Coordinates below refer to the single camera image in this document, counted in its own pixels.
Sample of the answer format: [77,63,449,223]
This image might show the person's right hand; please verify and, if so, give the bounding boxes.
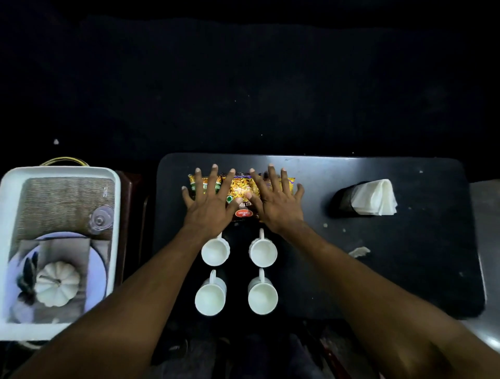
[245,164,305,236]

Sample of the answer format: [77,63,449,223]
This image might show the person's left hand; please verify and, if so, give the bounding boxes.
[181,164,243,243]

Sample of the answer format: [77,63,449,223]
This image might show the person's right forearm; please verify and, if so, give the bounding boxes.
[279,223,500,379]

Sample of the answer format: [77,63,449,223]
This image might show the person's left forearm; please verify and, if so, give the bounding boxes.
[11,226,204,379]

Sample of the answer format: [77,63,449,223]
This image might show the yellow snack packet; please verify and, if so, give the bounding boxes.
[188,173,296,223]

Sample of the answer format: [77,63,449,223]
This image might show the black napkin holder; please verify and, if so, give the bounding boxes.
[329,181,370,218]

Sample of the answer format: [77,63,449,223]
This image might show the white cup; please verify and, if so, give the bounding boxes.
[247,268,279,315]
[201,232,231,267]
[195,269,228,317]
[249,228,279,268]

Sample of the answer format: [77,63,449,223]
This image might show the dark brown wooden stand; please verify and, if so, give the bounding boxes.
[114,170,151,287]

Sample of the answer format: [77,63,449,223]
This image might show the white paper napkins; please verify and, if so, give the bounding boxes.
[350,179,398,216]

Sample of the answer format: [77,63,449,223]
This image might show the clear wine glass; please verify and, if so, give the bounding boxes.
[89,205,115,234]

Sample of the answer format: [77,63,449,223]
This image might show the white round plate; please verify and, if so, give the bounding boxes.
[3,231,108,318]

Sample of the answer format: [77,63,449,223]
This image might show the woven brown placemat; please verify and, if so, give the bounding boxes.
[15,177,116,241]

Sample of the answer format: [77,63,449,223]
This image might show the grey cloth napkin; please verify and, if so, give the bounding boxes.
[9,238,92,324]

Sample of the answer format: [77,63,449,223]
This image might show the person's legs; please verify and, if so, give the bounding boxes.
[150,320,376,379]

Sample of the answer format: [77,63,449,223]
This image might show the white rectangular tray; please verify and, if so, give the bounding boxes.
[0,166,122,341]

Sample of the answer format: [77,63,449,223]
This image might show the gold metal handle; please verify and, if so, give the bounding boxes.
[39,156,91,167]

